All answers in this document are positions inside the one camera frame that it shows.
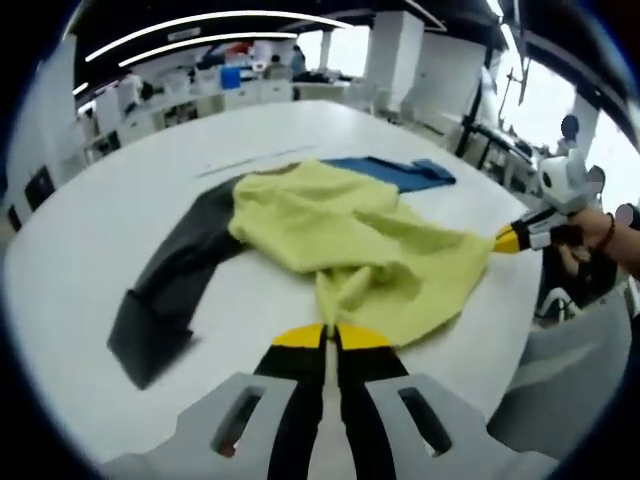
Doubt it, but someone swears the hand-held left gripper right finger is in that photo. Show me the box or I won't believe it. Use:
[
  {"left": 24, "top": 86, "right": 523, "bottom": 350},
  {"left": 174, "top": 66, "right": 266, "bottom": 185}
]
[{"left": 335, "top": 323, "right": 561, "bottom": 480}]

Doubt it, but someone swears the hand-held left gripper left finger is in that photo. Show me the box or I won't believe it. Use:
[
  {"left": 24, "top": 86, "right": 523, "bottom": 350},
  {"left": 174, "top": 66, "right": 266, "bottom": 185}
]
[{"left": 102, "top": 322, "right": 334, "bottom": 480}]

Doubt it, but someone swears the yellow blue grey garment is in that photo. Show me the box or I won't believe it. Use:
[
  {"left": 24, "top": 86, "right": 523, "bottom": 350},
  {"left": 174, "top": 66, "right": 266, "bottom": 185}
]
[{"left": 107, "top": 155, "right": 495, "bottom": 391}]

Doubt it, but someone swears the person's right hand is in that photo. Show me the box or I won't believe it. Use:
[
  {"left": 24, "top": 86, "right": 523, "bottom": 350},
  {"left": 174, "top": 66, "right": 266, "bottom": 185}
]
[{"left": 551, "top": 212, "right": 609, "bottom": 252}]

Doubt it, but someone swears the black equipment stand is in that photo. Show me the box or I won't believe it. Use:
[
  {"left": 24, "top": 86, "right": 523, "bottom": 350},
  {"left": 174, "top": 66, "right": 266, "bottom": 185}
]
[{"left": 452, "top": 47, "right": 534, "bottom": 174}]

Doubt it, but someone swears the grey mesh chair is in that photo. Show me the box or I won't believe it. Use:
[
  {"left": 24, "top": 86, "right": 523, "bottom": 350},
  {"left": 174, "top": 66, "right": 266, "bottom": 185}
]
[{"left": 487, "top": 294, "right": 632, "bottom": 464}]

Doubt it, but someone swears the white square pillar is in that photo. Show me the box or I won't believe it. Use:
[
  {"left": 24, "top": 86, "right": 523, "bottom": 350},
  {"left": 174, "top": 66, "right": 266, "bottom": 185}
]
[{"left": 367, "top": 10, "right": 427, "bottom": 109}]

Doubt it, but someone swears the white cabinet row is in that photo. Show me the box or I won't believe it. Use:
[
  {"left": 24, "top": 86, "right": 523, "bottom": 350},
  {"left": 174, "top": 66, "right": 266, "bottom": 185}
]
[{"left": 79, "top": 78, "right": 301, "bottom": 161}]

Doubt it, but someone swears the blue storage box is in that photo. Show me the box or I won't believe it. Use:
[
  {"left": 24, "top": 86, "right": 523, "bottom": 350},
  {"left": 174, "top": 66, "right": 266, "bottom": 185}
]
[{"left": 219, "top": 64, "right": 242, "bottom": 92}]

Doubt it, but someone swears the black cabinet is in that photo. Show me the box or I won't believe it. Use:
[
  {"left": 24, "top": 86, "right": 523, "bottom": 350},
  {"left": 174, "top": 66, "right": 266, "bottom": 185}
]
[{"left": 23, "top": 166, "right": 56, "bottom": 212}]

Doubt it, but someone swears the white appliance box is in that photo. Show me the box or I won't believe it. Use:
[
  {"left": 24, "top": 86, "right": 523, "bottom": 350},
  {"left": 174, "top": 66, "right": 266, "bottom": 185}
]
[{"left": 94, "top": 92, "right": 124, "bottom": 131}]

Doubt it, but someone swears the curved ceiling light strip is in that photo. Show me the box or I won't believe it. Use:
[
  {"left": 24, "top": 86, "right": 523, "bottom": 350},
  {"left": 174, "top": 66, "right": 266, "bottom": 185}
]
[
  {"left": 83, "top": 10, "right": 354, "bottom": 64},
  {"left": 118, "top": 31, "right": 300, "bottom": 69}
]

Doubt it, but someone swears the brown beaded bracelet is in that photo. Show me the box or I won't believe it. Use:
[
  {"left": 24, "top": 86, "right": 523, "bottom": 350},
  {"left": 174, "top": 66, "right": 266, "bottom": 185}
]
[{"left": 601, "top": 213, "right": 617, "bottom": 252}]

